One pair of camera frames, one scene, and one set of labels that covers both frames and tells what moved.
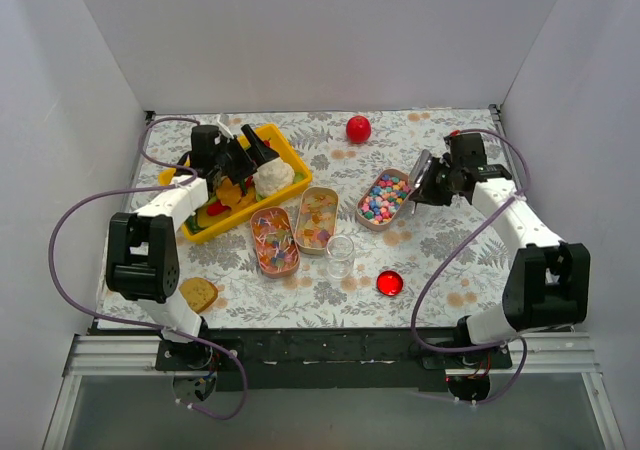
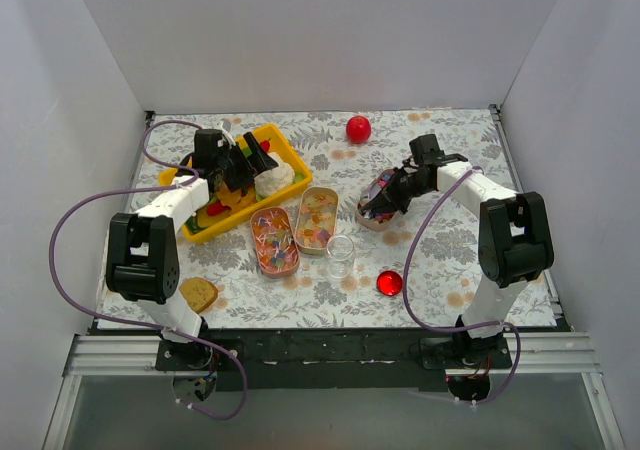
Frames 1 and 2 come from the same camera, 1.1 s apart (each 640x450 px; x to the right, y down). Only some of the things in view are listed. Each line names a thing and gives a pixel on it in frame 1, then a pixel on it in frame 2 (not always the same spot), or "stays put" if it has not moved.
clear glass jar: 339,257 stays put
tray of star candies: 383,199 stays put
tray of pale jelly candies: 316,218 stays put
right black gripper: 431,183 -> 395,195
